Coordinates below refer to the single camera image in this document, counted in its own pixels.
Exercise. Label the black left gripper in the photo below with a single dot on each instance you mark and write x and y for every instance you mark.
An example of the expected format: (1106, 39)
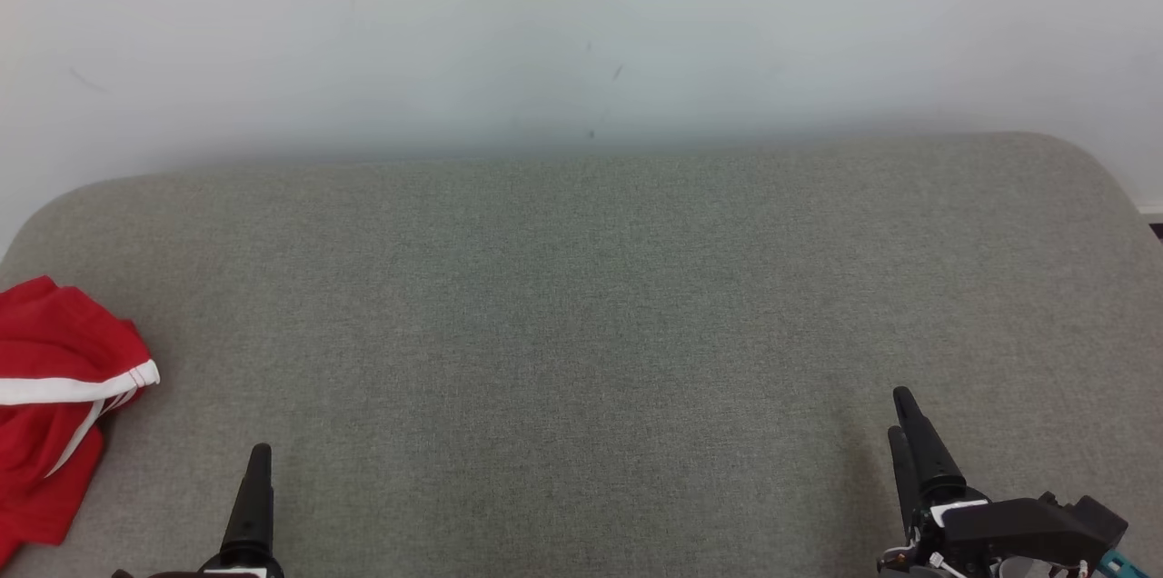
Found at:
(182, 574)

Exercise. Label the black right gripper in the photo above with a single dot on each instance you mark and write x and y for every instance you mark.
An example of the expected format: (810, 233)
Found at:
(981, 537)

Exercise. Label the red shorts white stripe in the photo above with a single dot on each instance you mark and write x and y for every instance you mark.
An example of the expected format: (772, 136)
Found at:
(54, 351)

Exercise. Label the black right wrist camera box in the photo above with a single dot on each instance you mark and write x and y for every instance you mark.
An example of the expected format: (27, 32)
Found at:
(1090, 519)

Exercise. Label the white wall baseboard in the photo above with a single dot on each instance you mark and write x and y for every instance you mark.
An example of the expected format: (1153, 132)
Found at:
(1152, 213)

